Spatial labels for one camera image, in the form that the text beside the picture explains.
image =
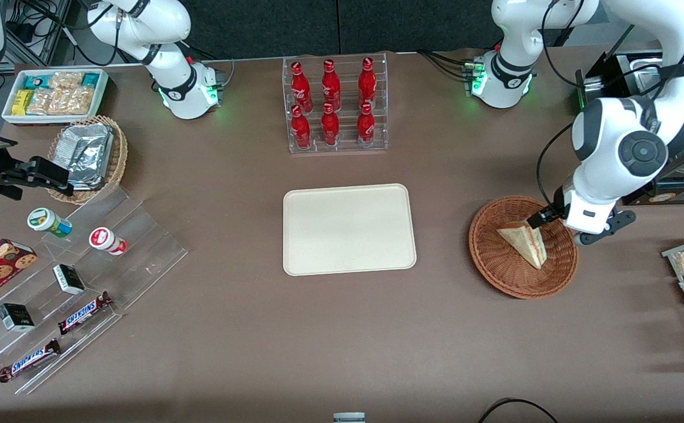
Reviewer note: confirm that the cream plastic serving tray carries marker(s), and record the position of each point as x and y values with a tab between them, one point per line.
348	229

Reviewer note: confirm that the steel food pan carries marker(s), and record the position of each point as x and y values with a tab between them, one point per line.
641	61

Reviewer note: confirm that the small black box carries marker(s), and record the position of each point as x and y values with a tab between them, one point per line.
69	279
16	317

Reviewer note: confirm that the light tan wicker basket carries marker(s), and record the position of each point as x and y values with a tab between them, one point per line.
120	158

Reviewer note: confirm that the triangle sandwich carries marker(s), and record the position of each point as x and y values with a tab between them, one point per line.
524	241

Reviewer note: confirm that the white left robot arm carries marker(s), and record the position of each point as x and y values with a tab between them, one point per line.
606	117

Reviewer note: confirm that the red cola bottle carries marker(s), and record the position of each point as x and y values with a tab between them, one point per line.
366	128
331	85
367	82
301	130
330	128
301	88

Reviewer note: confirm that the yellow snack packet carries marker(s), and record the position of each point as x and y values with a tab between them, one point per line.
22	102

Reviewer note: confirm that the clear bag of crackers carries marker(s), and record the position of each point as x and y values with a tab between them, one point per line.
66	81
45	101
79	101

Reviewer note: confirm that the white rectangular snack bin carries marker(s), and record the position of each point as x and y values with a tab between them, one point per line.
102	88

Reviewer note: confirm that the teal snack packet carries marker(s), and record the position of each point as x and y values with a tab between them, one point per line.
36	81
90	79

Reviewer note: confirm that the Snickers chocolate bar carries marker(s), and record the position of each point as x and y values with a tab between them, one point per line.
29	360
83	313

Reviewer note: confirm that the silver foil packet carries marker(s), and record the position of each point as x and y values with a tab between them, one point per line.
86	153

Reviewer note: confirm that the black hot food display case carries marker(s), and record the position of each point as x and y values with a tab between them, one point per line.
594	82

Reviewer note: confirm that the green lid yogurt cup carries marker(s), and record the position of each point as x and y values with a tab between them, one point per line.
45	220

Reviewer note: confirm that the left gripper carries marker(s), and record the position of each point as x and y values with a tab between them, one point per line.
544	215

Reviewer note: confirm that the brown round wicker basket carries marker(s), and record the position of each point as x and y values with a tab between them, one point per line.
506	276

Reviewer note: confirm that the clear acrylic bottle rack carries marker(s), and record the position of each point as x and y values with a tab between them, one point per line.
345	147

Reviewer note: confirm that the small grey device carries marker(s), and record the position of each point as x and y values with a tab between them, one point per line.
349	418

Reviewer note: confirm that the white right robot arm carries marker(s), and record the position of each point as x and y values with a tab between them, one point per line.
186	94

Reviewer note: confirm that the red lid yogurt cup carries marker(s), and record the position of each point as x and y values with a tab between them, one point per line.
104	239

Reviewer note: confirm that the clear acrylic stepped stand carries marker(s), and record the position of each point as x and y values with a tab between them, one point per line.
142	247

